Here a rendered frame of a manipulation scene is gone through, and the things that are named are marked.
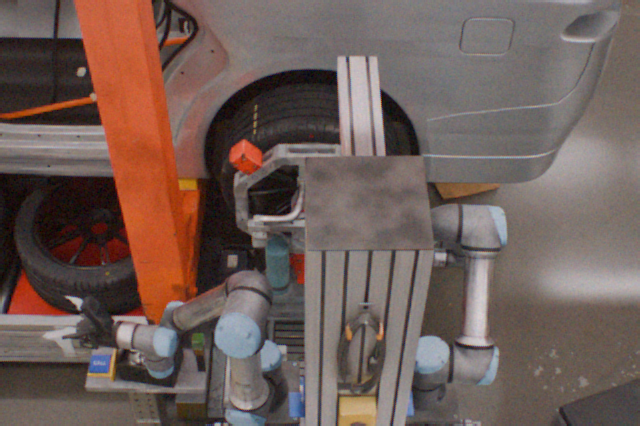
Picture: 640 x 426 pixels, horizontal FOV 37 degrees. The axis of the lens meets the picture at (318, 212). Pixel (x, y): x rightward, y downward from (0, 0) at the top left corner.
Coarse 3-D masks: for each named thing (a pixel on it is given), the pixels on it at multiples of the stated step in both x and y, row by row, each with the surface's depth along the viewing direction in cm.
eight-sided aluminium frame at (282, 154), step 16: (288, 144) 327; (304, 144) 328; (336, 144) 328; (272, 160) 325; (288, 160) 325; (304, 160) 326; (240, 176) 336; (256, 176) 332; (240, 192) 338; (240, 208) 345; (240, 224) 351; (288, 240) 364
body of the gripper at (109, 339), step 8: (80, 320) 266; (88, 320) 266; (80, 328) 264; (88, 328) 264; (96, 328) 265; (112, 328) 266; (88, 336) 267; (96, 336) 266; (104, 336) 267; (112, 336) 264; (80, 344) 269; (96, 344) 267; (104, 344) 269; (112, 344) 267
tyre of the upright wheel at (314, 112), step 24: (264, 96) 341; (288, 96) 336; (312, 96) 334; (336, 96) 336; (240, 120) 343; (264, 120) 332; (288, 120) 328; (312, 120) 327; (336, 120) 328; (384, 120) 345; (264, 144) 331; (384, 144) 337
